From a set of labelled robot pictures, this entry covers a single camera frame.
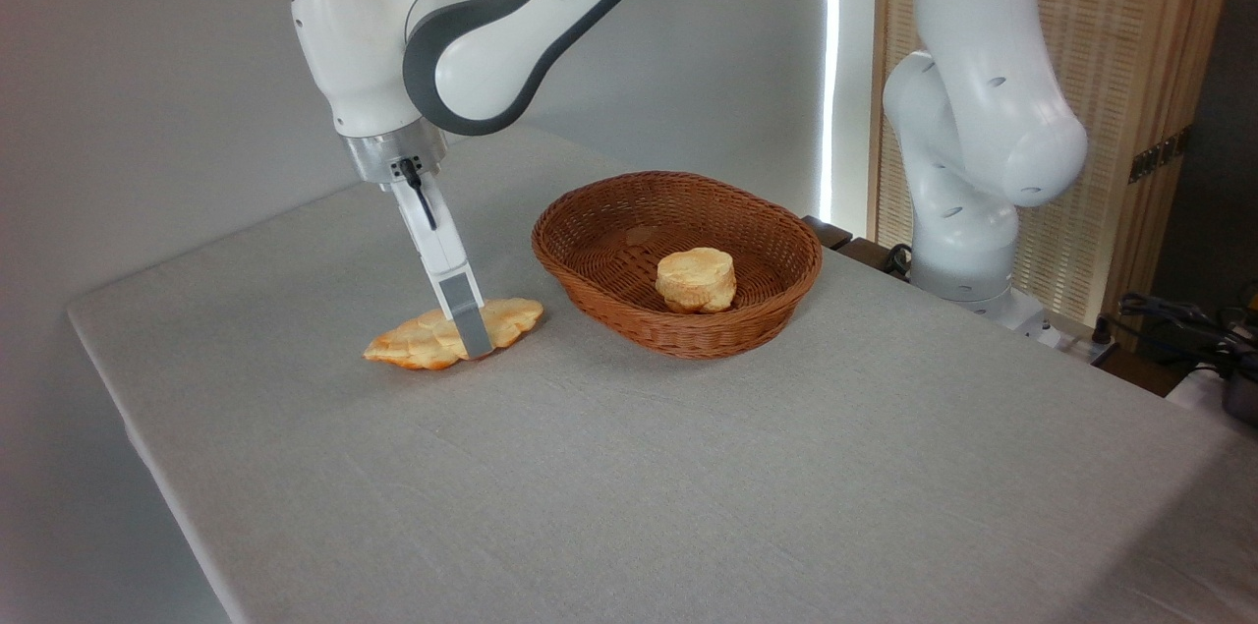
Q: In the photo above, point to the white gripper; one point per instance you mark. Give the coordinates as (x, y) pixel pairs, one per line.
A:
(432, 236)

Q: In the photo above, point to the long golden bread loaf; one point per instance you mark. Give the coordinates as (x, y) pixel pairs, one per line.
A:
(423, 339)

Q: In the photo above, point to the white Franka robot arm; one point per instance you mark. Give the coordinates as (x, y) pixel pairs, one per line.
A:
(491, 64)

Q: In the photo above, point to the brown wicker basket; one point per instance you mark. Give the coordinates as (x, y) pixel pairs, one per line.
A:
(609, 241)

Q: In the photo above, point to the round golden bread roll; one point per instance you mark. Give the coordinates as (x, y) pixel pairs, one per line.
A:
(696, 278)

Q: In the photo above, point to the grey tablecloth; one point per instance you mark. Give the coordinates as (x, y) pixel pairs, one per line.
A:
(688, 486)

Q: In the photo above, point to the dark wooden side table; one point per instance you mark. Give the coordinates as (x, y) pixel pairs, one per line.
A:
(830, 233)

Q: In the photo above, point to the dark metal screen hinge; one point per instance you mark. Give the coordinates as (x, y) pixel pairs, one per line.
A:
(1160, 155)

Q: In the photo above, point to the wooden woven folding screen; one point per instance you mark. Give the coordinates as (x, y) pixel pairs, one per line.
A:
(1140, 15)

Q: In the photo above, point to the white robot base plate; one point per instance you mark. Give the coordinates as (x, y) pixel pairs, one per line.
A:
(1022, 314)

